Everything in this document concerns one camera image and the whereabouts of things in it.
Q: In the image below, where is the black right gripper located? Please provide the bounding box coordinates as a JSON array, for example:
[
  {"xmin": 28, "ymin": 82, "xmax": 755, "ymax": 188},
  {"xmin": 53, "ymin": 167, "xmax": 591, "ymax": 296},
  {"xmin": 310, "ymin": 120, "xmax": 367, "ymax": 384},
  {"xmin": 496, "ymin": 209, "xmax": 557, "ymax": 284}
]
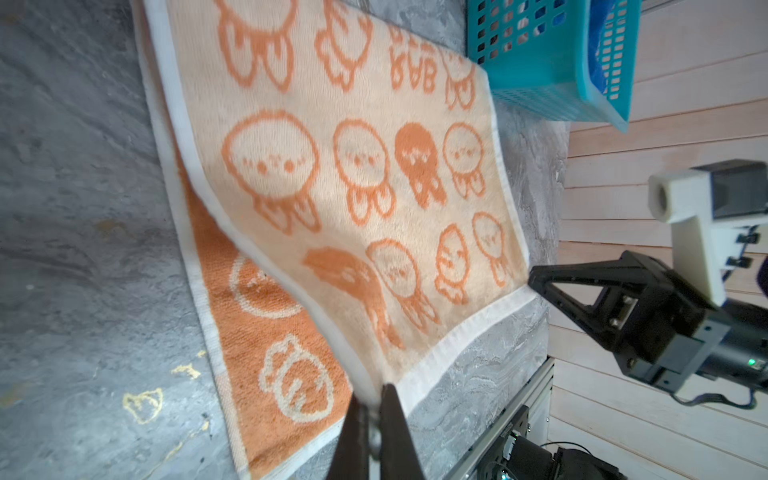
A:
[{"xmin": 528, "ymin": 250, "xmax": 767, "ymax": 394}]

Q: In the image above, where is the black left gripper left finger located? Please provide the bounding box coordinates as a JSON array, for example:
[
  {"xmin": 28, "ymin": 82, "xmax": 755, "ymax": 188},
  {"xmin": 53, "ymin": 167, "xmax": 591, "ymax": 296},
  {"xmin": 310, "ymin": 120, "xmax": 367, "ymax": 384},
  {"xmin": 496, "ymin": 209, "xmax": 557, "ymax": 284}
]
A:
[{"xmin": 326, "ymin": 396, "xmax": 370, "ymax": 480}]

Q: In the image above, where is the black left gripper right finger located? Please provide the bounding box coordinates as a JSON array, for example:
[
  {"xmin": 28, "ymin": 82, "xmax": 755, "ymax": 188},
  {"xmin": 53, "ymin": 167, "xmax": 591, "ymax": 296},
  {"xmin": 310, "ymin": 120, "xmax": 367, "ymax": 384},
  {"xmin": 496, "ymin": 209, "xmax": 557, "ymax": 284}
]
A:
[{"xmin": 379, "ymin": 384, "xmax": 425, "ymax": 480}]

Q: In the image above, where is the blue towel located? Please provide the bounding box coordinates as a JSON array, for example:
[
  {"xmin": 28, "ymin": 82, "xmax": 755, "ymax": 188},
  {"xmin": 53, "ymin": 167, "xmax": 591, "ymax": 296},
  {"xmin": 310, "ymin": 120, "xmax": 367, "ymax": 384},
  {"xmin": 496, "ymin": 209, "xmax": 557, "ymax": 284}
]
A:
[{"xmin": 587, "ymin": 0, "xmax": 617, "ymax": 93}]

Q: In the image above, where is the orange patterned towel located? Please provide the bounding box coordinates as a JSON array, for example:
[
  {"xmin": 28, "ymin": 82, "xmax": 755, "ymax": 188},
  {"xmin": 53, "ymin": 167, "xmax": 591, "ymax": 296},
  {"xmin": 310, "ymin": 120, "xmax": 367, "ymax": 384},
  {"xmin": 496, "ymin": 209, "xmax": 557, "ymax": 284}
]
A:
[{"xmin": 132, "ymin": 1, "xmax": 534, "ymax": 479}]

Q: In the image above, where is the teal plastic basket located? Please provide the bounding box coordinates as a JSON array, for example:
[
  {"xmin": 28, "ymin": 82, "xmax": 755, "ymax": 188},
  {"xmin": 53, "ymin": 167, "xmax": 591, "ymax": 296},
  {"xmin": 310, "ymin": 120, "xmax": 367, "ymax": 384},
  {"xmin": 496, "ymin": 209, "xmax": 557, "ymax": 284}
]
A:
[{"xmin": 466, "ymin": 0, "xmax": 642, "ymax": 132}]

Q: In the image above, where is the aluminium frame rail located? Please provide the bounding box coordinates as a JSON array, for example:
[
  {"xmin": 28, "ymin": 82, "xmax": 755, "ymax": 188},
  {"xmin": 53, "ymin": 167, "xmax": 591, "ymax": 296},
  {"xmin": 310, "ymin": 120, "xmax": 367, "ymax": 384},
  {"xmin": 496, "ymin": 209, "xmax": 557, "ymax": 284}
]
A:
[{"xmin": 446, "ymin": 358, "xmax": 555, "ymax": 479}]

